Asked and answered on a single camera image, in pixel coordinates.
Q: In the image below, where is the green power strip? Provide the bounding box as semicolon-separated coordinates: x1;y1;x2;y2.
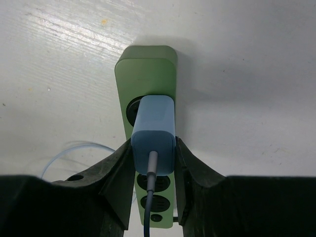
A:
115;45;178;229

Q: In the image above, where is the light blue charger cable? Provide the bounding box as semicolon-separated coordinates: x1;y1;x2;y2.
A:
40;141;158;237

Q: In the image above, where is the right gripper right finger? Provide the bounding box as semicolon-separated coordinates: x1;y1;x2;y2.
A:
174;138;316;237

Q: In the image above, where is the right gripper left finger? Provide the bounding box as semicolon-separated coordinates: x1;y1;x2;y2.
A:
0;141;135;237

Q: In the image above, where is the blue USB charger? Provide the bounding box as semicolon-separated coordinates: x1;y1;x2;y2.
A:
131;95;176;176

